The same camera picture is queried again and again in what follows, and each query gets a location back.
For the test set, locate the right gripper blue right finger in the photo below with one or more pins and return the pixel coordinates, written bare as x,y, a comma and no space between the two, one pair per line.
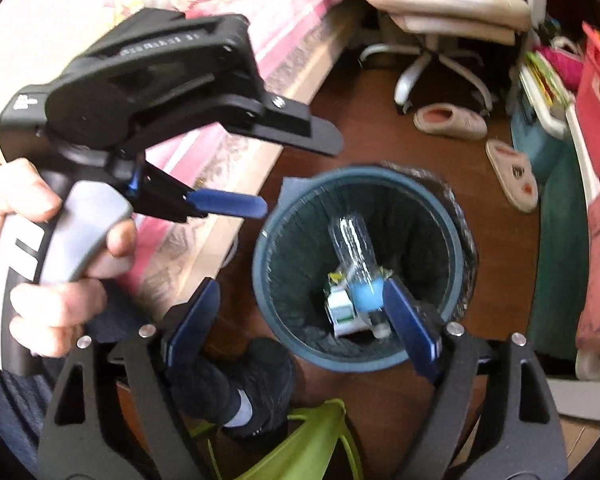
417,327

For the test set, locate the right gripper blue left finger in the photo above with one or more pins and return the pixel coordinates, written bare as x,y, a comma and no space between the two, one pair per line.
186,325

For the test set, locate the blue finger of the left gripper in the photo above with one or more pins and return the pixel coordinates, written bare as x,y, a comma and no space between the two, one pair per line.
222,203

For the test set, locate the white green small carton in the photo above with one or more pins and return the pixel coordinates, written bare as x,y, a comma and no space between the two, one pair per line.
341,312

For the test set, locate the clear plastic water bottle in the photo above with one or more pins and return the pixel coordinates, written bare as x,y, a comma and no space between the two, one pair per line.
359,270

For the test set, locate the blue round trash bin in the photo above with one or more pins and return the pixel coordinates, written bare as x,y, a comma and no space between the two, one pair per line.
331,243

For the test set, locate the person's left hand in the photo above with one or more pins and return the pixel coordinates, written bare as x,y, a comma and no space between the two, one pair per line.
58,241

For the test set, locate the white paper on floor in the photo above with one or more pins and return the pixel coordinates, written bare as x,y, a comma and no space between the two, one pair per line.
291,189

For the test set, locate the person's black shoe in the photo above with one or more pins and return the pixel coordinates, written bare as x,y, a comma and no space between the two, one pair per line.
249,396

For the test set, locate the dark green storage box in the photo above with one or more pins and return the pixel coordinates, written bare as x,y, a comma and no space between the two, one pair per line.
562,273

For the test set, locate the lime green plastic bag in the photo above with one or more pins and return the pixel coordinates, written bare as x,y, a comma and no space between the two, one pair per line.
307,452

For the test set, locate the pink slipper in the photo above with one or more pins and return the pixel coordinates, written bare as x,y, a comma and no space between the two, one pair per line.
514,172
444,119

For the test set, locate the pink striped bed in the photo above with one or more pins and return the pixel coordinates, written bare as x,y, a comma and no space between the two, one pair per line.
39,38

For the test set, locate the white office chair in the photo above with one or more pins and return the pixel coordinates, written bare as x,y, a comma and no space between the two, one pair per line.
497,21

